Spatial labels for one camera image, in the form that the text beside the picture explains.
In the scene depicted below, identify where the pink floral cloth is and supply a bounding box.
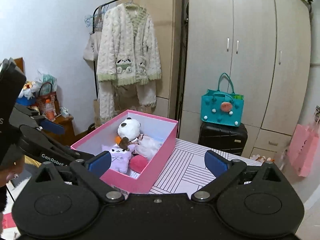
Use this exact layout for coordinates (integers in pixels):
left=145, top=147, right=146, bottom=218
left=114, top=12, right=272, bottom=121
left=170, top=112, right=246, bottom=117
left=131, top=134, right=149, bottom=144

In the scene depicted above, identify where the black suitcase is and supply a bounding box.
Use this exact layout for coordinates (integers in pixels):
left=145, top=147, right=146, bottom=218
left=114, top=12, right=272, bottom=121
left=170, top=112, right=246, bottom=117
left=198, top=122, right=248, bottom=156

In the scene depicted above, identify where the pink fluffy strawberry plush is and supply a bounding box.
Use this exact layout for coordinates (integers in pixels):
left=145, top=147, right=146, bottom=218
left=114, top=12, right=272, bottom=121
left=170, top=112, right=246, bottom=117
left=129, top=155, right=149, bottom=173

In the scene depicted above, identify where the orange ball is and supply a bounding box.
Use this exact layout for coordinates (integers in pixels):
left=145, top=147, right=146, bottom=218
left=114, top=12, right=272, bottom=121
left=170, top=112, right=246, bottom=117
left=114, top=135, right=121, bottom=144

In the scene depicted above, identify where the pink storage box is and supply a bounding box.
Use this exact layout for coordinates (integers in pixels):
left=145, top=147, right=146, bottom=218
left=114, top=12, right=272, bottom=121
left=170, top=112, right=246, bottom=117
left=71, top=110, right=178, bottom=194

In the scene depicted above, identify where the person's left hand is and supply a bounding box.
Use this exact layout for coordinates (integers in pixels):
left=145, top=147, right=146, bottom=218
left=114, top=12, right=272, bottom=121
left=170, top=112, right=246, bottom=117
left=0, top=159, right=24, bottom=187

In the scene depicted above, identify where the teal felt handbag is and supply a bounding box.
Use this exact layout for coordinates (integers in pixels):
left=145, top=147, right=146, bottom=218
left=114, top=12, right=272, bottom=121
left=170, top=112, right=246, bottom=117
left=200, top=73, right=244, bottom=127

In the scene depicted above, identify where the beige wardrobe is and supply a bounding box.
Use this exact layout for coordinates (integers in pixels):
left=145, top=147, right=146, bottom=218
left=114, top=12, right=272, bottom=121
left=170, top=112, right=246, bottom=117
left=117, top=0, right=313, bottom=160

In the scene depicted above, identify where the white fluffy robe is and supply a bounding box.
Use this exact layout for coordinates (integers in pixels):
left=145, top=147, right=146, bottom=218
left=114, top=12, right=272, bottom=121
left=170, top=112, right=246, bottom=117
left=97, top=3, right=162, bottom=123

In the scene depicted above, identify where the striped pink table cloth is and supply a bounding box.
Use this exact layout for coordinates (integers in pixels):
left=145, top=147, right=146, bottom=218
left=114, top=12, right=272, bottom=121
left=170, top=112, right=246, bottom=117
left=147, top=138, right=266, bottom=196

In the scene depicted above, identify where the wooden side table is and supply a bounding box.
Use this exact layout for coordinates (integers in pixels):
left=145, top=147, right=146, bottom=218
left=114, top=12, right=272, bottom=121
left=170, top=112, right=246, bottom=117
left=44, top=115, right=76, bottom=146

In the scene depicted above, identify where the red woven basket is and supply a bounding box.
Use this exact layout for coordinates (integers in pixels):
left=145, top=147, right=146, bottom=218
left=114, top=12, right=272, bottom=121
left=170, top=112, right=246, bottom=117
left=36, top=82, right=57, bottom=117

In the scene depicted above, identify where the black clothes rack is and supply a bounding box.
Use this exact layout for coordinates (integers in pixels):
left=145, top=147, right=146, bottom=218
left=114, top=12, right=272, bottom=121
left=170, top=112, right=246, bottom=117
left=94, top=0, right=184, bottom=124

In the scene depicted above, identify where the pink paper bag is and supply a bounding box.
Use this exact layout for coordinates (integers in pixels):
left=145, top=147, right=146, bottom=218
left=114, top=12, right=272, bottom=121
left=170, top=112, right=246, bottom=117
left=287, top=124, right=319, bottom=177

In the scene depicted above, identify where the orange bottle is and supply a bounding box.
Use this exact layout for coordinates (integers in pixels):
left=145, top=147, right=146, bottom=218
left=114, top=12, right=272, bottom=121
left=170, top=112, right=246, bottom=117
left=45, top=99, right=55, bottom=121

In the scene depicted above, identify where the white panda plush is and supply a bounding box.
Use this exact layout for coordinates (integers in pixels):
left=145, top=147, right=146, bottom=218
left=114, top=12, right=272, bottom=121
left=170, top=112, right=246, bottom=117
left=117, top=117, right=141, bottom=150

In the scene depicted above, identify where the purple Kuromi plush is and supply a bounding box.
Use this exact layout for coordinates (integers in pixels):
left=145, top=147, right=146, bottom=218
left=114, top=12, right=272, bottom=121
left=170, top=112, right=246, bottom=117
left=101, top=145, right=133, bottom=174

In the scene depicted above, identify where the beige tote bag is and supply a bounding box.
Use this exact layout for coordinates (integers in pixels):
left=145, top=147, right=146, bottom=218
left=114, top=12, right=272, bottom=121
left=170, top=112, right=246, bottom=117
left=83, top=6, right=103, bottom=61

